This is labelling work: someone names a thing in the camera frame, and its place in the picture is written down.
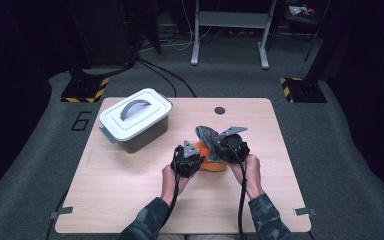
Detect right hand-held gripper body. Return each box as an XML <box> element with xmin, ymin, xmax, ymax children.
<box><xmin>217</xmin><ymin>125</ymin><xmax>250</xmax><ymax>164</ymax></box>

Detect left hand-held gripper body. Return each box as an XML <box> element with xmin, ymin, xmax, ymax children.
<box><xmin>171</xmin><ymin>139</ymin><xmax>200</xmax><ymax>178</ymax></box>

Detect orange plush toy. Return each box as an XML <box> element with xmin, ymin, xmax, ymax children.
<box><xmin>193</xmin><ymin>140</ymin><xmax>229</xmax><ymax>173</ymax></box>

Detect grey fluffy cloth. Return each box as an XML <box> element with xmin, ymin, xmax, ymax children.
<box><xmin>194</xmin><ymin>125</ymin><xmax>228</xmax><ymax>163</ymax></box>

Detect clear grey storage box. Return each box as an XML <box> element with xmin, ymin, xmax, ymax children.
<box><xmin>99</xmin><ymin>114</ymin><xmax>170</xmax><ymax>154</ymax></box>

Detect clear bin with white lid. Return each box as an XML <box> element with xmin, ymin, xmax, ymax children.
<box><xmin>98</xmin><ymin>87</ymin><xmax>174</xmax><ymax>143</ymax></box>

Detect person's left hand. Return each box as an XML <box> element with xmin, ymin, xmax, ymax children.
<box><xmin>161</xmin><ymin>164</ymin><xmax>194</xmax><ymax>205</ymax></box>

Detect person's right hand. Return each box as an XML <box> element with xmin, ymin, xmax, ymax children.
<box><xmin>229</xmin><ymin>153</ymin><xmax>266</xmax><ymax>200</ymax></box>

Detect grey tape piece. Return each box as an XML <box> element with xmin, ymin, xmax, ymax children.
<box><xmin>49</xmin><ymin>206</ymin><xmax>74</xmax><ymax>220</ymax></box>
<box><xmin>293</xmin><ymin>207</ymin><xmax>317</xmax><ymax>217</ymax></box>

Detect black metal side table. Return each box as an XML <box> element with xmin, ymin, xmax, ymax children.
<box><xmin>268</xmin><ymin>0</ymin><xmax>331</xmax><ymax>63</ymax></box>

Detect small white orange object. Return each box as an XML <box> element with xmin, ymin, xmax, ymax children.
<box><xmin>288</xmin><ymin>4</ymin><xmax>316</xmax><ymax>17</ymax></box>

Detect black equipment cabinet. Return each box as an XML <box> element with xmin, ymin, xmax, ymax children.
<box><xmin>69</xmin><ymin>0</ymin><xmax>138</xmax><ymax>68</ymax></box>

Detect left hand-held gripper black cable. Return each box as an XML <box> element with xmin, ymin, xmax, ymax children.
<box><xmin>161</xmin><ymin>148</ymin><xmax>181</xmax><ymax>228</ymax></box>

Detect hand-held gripper black cable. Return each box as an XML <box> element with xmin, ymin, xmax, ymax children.
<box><xmin>161</xmin><ymin>148</ymin><xmax>181</xmax><ymax>228</ymax></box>
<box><xmin>236</xmin><ymin>146</ymin><xmax>249</xmax><ymax>240</ymax></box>

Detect right hand-held gripper black cable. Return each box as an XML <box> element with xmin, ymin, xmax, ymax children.
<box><xmin>236</xmin><ymin>146</ymin><xmax>249</xmax><ymax>240</ymax></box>

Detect black floor cable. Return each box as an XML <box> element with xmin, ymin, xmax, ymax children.
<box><xmin>138</xmin><ymin>59</ymin><xmax>178</xmax><ymax>98</ymax></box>
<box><xmin>139</xmin><ymin>58</ymin><xmax>198</xmax><ymax>98</ymax></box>

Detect black yellow striped base plate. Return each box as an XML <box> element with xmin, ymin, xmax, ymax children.
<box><xmin>279</xmin><ymin>77</ymin><xmax>328</xmax><ymax>104</ymax></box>
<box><xmin>60</xmin><ymin>76</ymin><xmax>110</xmax><ymax>104</ymax></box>

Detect white floor cables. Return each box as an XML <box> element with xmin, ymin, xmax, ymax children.
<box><xmin>139</xmin><ymin>0</ymin><xmax>214</xmax><ymax>52</ymax></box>

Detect white metal desk frame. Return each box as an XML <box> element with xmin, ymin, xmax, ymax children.
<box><xmin>190</xmin><ymin>0</ymin><xmax>278</xmax><ymax>70</ymax></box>

